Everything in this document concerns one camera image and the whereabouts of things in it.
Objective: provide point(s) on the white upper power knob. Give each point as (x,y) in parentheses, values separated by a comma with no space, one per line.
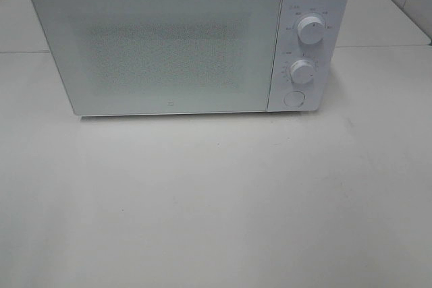
(310,28)

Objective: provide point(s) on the round white door button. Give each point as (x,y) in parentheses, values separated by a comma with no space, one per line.
(294,99)

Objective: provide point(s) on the white timer knob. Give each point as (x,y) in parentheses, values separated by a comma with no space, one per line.
(302,71)

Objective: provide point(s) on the white microwave door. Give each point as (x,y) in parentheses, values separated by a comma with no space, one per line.
(143,57)

